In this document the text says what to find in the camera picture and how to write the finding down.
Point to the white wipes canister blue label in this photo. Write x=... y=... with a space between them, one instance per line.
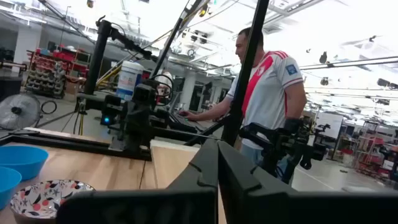
x=128 y=79

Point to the red storage shelf rack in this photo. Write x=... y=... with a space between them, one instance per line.
x=49 y=74

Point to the white floral leaf patterned bowl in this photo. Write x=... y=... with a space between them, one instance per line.
x=40 y=199

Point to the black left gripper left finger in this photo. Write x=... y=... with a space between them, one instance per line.
x=192 y=202

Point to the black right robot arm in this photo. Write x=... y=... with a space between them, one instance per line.
x=136 y=124

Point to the person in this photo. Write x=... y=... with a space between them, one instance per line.
x=267 y=93

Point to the grey side table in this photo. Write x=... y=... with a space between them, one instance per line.
x=93 y=96

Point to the white display board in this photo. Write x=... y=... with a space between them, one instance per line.
x=329 y=124

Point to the blue plastic mini bowl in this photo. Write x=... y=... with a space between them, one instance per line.
x=21 y=160
x=7 y=186

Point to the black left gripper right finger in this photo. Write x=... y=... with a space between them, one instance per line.
x=264 y=205

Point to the black unused robot arm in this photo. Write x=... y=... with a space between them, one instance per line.
x=280 y=143

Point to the round metal floor fan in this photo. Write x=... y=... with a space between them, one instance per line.
x=17 y=112

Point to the black monitor pole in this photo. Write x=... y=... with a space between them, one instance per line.
x=96 y=59

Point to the black aluminium table frame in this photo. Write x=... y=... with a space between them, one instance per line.
x=245 y=77

